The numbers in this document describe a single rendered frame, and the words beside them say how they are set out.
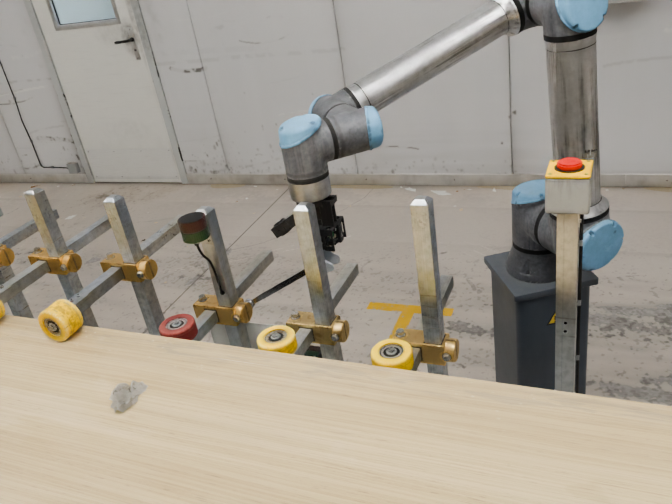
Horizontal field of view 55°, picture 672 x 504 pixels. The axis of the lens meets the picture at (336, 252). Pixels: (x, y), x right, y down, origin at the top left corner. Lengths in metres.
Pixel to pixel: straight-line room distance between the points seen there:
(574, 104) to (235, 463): 1.10
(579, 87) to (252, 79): 3.05
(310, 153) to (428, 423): 0.58
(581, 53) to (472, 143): 2.48
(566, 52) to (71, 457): 1.30
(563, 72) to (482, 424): 0.87
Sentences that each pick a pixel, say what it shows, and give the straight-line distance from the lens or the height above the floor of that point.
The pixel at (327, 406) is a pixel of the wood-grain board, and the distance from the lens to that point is 1.15.
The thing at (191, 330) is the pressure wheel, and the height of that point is 0.90.
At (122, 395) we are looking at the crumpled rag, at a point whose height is 0.91.
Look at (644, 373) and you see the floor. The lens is 2.64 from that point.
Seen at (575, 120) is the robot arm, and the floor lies 1.13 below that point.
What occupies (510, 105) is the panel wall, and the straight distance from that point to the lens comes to 3.94.
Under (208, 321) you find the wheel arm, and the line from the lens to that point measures 1.54.
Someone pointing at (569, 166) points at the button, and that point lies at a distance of 1.12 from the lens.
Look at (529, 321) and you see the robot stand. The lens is 2.01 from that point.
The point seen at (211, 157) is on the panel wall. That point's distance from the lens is 4.79.
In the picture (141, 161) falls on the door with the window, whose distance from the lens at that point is 5.18.
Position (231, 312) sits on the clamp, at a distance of 1.54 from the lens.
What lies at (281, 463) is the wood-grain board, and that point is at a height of 0.90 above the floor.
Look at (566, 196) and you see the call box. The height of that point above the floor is 1.18.
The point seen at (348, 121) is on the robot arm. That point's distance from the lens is 1.35.
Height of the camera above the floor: 1.66
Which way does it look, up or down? 28 degrees down
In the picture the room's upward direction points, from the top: 10 degrees counter-clockwise
